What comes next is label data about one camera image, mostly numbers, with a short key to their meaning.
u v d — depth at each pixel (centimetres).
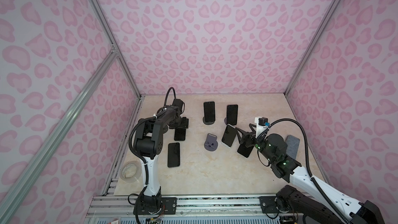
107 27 83
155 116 60
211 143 89
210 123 104
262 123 63
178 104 85
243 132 68
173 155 90
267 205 73
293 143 90
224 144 93
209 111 97
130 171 84
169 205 73
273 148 58
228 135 94
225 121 102
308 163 55
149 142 56
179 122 88
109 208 75
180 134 96
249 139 67
